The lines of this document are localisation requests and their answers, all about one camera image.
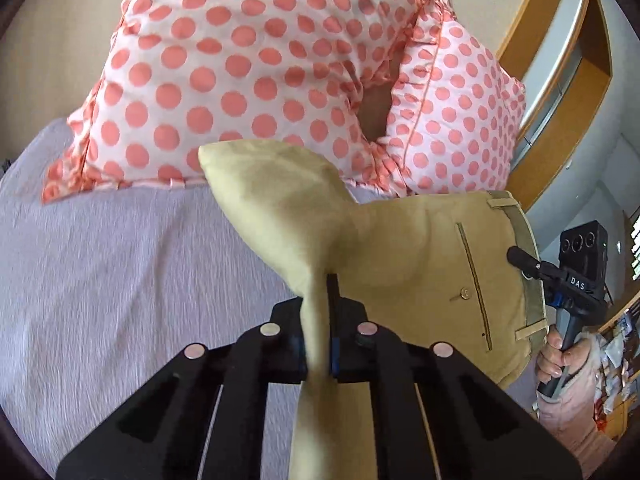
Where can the tan pants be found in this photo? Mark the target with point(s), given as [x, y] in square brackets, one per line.
[400, 255]

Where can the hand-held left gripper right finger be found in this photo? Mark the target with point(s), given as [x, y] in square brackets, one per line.
[334, 352]

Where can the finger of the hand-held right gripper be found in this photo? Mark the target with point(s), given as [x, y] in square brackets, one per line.
[524, 260]

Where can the small polka dot pillow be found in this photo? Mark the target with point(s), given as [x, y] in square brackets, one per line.
[450, 115]

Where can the large polka dot pillow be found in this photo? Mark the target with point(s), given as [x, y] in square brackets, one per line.
[215, 75]

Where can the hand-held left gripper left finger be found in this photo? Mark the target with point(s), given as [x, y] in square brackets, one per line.
[298, 350]

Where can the person's right hand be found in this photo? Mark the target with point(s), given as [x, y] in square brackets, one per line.
[555, 357]

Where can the lavender bed sheet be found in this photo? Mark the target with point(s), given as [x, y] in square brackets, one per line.
[125, 280]

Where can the wooden headboard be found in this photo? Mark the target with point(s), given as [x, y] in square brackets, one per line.
[550, 85]

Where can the person's right forearm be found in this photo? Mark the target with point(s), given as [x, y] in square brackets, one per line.
[575, 410]

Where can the cluttered wooden shelf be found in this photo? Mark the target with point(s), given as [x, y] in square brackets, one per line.
[617, 365]

